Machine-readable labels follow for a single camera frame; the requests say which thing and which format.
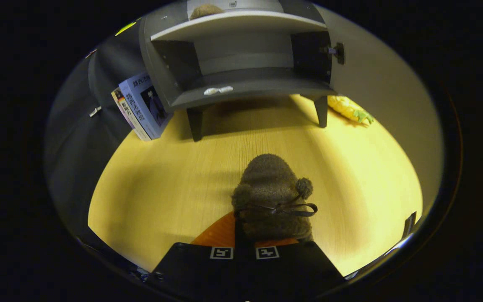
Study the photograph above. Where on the blue cover book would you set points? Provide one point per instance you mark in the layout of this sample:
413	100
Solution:
145	105

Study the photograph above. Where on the white clothes peg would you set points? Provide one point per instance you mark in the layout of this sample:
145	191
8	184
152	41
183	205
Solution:
95	111

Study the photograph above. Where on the black backdrop cloth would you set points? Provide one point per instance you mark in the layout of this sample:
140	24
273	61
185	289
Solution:
74	147

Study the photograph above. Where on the yellow pineapple plush toy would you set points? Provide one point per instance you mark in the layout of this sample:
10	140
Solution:
348	109

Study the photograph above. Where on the pink clothes peg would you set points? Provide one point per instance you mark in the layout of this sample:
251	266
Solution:
90	53

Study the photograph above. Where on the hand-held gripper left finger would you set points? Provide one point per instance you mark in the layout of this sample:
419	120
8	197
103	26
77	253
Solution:
240	241

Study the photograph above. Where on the grey shoe cabinet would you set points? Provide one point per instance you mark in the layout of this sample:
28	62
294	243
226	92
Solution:
241	84

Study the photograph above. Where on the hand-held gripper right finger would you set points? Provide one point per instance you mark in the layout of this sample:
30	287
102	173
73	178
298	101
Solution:
300	268

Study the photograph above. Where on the small black stand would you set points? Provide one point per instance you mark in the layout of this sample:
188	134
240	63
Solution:
409	225

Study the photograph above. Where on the white spine book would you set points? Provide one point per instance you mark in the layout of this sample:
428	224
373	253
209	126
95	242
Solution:
129	115

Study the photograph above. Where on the black door hinge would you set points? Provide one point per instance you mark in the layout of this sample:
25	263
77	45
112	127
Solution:
338	52

